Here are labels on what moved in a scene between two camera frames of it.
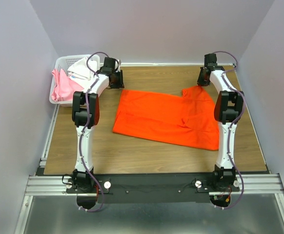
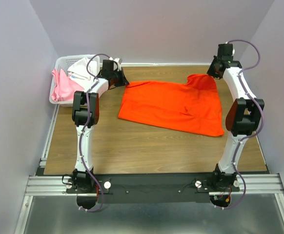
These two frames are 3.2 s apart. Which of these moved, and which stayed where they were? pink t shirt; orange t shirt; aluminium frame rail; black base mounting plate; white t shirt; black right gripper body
Moved: black right gripper body; orange t shirt
Stayed: pink t shirt; white t shirt; black base mounting plate; aluminium frame rail
